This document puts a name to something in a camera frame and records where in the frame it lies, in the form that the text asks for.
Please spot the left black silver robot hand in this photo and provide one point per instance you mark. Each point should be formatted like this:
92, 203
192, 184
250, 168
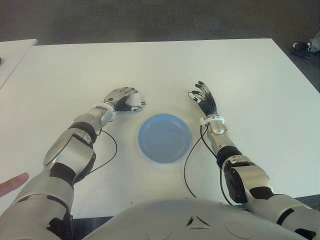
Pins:
118, 96

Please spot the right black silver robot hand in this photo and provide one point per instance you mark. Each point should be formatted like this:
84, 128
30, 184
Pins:
208, 103

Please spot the white square charger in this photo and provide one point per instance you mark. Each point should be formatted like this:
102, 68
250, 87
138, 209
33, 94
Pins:
135, 100

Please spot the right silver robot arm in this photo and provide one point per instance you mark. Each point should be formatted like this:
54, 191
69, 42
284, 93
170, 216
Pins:
250, 175

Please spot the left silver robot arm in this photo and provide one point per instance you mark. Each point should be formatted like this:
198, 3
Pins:
72, 147

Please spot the blue round plate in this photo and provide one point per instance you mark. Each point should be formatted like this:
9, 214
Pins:
165, 140

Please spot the dark sneaker of person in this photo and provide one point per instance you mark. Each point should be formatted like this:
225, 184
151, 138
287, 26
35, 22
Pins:
300, 48

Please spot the adjacent white table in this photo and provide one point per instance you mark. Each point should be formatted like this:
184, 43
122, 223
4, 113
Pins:
13, 57

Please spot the grey robot torso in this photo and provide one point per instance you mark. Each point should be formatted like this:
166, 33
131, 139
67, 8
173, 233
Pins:
190, 225

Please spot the person's bare finger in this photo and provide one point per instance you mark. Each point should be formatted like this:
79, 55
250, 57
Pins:
12, 185

